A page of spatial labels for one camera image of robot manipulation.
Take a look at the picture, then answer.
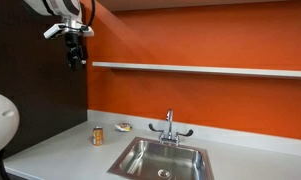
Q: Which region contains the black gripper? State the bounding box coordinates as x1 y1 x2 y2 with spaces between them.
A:
65 33 87 70

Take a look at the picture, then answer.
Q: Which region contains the orange soda can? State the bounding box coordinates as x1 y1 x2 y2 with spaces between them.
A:
93 127 104 146

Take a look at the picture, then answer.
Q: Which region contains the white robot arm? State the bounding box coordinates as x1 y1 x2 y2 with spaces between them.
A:
0 0 87 155

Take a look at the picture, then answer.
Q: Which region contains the dark wood cabinet panel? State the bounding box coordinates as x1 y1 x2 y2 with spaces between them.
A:
0 0 87 157

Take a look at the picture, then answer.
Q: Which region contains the stainless steel sink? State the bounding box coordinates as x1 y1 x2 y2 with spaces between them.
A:
108 137 215 180

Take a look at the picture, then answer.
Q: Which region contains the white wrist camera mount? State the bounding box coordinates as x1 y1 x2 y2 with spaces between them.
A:
44 23 94 39

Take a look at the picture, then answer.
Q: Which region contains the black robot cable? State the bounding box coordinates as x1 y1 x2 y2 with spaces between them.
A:
84 0 97 29

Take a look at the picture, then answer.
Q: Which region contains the white bottom wall shelf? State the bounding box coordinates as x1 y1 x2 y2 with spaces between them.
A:
92 62 301 78

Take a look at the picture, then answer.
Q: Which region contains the chrome faucet with black handles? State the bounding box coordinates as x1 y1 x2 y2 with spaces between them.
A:
148 109 194 145

